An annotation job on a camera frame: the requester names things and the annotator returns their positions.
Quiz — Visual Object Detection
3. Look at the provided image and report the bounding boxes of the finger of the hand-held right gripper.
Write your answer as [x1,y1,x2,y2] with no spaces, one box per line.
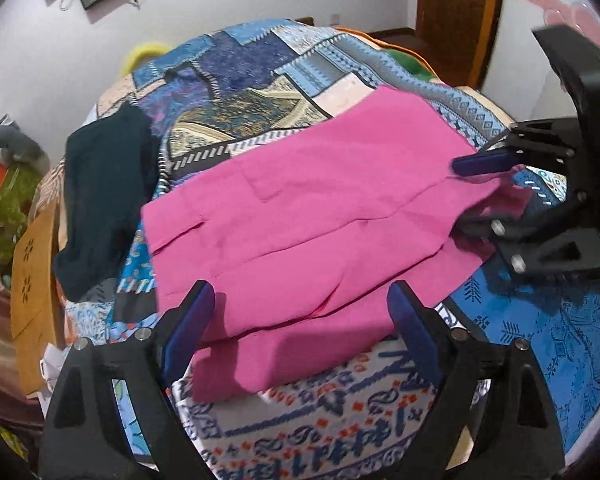
[457,192,600,276]
[452,120,581,178]

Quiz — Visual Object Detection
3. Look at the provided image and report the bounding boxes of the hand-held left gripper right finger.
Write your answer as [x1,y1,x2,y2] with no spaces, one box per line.
[386,280,566,480]

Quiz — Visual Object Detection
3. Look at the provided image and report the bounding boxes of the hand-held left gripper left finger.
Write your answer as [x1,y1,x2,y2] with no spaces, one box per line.
[38,279,216,480]

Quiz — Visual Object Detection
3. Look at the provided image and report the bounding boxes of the pink pants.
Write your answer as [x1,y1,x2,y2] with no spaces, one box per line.
[141,84,533,403]

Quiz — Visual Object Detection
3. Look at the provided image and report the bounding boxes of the blue patchwork printed blanket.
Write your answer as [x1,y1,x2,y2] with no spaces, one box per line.
[55,19,600,480]

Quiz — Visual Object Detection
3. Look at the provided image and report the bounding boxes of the wooden door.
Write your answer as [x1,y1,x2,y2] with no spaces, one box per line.
[416,0,507,91]

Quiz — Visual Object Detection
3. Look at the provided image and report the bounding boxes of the dark green garment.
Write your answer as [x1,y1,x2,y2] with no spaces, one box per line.
[53,104,162,299]

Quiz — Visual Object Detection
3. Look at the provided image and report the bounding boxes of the green patterned cloth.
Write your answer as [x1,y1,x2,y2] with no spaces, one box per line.
[0,165,43,267]

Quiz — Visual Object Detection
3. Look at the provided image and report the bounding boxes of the grey cloth bag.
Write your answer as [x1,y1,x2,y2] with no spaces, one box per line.
[0,121,50,173]

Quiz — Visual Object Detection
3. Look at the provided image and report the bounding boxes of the yellow plastic object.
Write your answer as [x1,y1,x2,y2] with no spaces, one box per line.
[121,43,170,75]

